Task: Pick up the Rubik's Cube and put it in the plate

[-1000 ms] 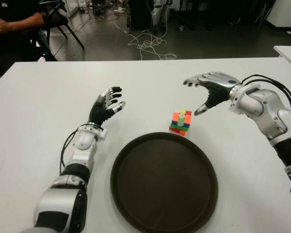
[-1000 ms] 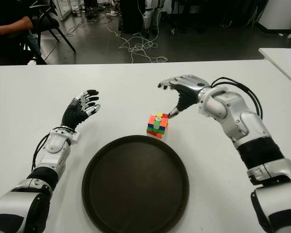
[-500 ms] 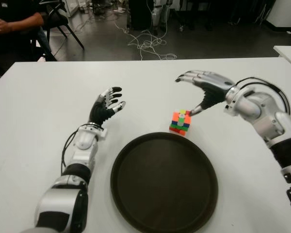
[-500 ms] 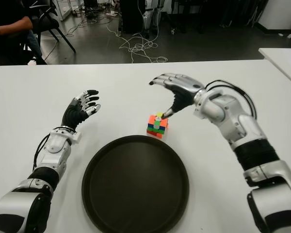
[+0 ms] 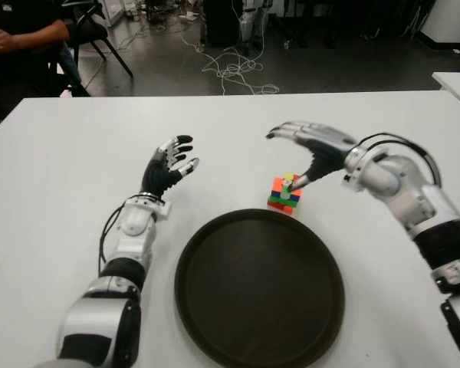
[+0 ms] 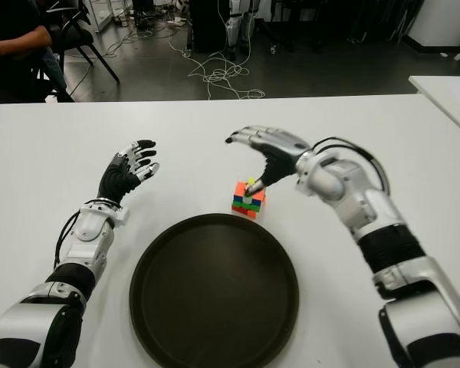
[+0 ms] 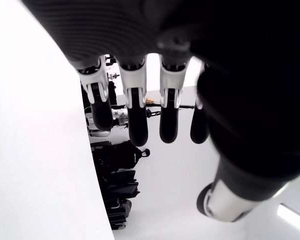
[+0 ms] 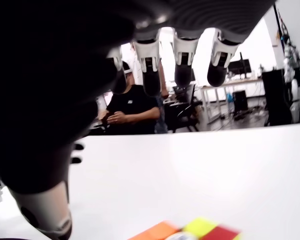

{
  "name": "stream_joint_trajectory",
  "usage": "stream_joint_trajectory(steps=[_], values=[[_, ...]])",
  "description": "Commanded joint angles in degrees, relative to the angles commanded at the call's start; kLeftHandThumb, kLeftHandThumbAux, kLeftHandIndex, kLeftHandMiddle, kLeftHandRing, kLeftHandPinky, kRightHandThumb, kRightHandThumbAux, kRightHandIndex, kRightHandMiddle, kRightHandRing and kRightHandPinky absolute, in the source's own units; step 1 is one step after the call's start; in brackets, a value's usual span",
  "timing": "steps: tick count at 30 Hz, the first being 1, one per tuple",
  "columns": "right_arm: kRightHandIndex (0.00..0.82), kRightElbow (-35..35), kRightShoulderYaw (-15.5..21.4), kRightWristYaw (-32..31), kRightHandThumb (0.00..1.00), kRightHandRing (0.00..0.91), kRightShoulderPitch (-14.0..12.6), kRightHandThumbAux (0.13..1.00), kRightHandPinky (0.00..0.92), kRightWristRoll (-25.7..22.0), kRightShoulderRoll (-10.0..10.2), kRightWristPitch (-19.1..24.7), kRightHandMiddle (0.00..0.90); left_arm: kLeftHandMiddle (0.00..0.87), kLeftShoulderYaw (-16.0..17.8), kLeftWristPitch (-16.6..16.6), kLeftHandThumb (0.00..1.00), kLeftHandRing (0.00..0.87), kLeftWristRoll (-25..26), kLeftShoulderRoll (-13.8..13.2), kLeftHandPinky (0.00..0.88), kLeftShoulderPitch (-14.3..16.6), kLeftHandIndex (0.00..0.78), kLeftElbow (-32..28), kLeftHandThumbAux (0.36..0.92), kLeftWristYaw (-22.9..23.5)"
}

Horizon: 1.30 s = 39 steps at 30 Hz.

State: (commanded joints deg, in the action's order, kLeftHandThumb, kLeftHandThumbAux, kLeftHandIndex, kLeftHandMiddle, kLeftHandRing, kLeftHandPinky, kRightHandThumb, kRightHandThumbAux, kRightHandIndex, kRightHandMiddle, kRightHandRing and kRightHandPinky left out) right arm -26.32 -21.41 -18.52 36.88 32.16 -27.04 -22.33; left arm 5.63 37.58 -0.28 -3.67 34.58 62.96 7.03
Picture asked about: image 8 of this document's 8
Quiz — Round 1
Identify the multicoloured Rubik's cube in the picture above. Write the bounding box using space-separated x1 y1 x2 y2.
126 216 244 240

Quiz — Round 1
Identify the white humanoid robot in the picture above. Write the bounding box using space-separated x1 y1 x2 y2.
281 41 300 124

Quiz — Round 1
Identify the black box under desk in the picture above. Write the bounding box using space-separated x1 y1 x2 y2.
231 89 249 113

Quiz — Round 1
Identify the seated person in black shirt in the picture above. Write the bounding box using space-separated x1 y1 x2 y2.
99 61 163 136

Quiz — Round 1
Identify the white-framed desk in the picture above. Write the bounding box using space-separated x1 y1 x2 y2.
199 76 264 126

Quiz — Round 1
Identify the black computer monitor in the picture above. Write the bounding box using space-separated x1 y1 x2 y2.
228 58 252 76

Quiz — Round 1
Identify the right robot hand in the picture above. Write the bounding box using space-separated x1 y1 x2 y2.
0 0 278 240

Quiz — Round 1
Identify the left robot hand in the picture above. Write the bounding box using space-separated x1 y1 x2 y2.
72 142 85 165

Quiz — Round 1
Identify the black cabinet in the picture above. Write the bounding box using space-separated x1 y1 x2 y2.
261 69 294 126

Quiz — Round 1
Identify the black robot gantry stand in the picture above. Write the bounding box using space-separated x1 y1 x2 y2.
273 3 295 52

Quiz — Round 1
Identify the black folding chair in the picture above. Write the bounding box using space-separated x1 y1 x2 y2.
164 84 204 133

